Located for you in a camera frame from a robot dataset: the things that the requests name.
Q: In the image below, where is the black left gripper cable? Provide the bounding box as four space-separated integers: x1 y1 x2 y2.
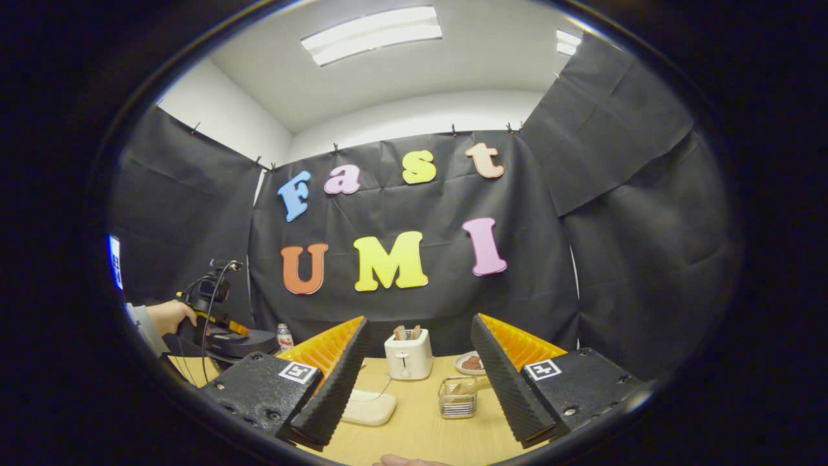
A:
175 262 234 386

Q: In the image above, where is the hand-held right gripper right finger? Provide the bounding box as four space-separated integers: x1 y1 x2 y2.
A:
470 313 654 449

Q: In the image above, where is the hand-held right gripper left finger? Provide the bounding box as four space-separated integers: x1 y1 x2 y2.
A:
197 316 371 452

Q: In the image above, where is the clear wire chopstick holder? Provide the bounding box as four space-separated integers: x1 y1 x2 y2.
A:
438 377 478 419

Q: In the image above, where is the white round plate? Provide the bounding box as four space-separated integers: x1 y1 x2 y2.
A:
454 351 487 376

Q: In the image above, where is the black backdrop cloth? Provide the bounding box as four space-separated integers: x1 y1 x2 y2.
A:
107 32 745 383

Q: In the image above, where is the long ceiling light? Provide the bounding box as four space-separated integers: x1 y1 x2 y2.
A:
301 6 443 67

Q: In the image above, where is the lit monitor screen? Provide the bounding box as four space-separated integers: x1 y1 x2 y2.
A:
108 234 124 290

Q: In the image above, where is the clear container of rice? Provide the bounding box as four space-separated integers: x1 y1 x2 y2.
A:
341 372 397 427

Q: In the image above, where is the white toaster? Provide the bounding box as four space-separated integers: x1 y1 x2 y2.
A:
384 328 434 381

